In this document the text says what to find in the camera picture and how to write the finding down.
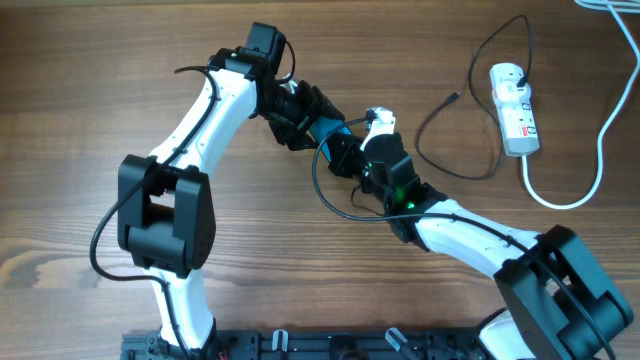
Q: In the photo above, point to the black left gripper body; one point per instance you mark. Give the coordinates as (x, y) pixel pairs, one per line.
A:
(293, 112)

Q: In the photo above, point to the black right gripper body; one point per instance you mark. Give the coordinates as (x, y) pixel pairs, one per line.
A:
(343, 156)

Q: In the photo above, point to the Galaxy S25 smartphone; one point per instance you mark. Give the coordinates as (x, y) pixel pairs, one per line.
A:
(336, 142)

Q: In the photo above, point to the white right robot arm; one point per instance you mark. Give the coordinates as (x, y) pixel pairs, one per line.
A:
(559, 301)

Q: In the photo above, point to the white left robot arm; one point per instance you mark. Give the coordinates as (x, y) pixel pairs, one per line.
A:
(165, 211)

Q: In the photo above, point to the white power strip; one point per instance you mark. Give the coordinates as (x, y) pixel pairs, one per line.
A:
(513, 104)

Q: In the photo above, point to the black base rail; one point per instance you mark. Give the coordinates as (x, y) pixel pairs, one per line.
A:
(393, 343)

